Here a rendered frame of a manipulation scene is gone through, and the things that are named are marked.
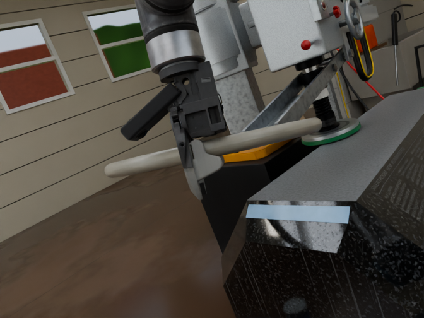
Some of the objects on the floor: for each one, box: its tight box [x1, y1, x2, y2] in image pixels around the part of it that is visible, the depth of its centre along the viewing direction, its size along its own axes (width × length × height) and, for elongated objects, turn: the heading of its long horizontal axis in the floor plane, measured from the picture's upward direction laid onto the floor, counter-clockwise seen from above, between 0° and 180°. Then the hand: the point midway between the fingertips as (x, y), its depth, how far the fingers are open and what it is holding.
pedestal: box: [201, 137, 322, 254], centre depth 202 cm, size 66×66×74 cm
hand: (197, 190), depth 57 cm, fingers closed on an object, 5 cm apart
